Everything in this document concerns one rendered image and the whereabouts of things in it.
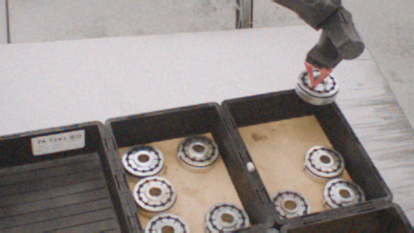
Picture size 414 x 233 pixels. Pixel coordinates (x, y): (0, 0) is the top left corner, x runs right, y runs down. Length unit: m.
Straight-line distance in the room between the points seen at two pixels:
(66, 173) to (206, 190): 0.34
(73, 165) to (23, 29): 1.78
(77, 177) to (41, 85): 0.49
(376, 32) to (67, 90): 1.99
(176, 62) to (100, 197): 0.68
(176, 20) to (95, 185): 1.91
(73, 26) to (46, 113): 1.44
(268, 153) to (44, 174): 0.56
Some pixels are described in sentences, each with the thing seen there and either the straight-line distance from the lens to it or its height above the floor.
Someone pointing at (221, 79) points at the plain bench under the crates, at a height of 0.70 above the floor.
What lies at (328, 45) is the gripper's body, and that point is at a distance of 1.67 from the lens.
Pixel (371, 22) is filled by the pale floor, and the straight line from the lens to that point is 3.79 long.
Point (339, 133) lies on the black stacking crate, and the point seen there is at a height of 0.89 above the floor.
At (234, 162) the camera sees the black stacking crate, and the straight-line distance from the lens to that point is 1.74.
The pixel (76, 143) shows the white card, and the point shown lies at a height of 0.88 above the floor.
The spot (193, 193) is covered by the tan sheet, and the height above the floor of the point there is 0.83.
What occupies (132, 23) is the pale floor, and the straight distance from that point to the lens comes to 3.52.
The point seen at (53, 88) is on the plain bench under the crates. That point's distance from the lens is 2.17.
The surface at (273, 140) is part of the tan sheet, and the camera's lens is 1.89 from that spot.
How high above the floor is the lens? 2.20
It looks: 45 degrees down
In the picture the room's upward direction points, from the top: 8 degrees clockwise
